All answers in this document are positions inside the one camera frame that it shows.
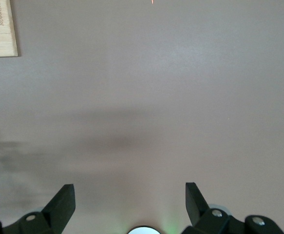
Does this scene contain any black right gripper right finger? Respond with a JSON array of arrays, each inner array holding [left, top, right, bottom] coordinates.
[[182, 182, 284, 234]]

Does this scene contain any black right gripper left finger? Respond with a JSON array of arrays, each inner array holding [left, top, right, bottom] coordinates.
[[0, 184, 76, 234]]

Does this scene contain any brown table cover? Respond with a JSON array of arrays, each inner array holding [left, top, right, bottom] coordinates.
[[0, 0, 284, 234]]

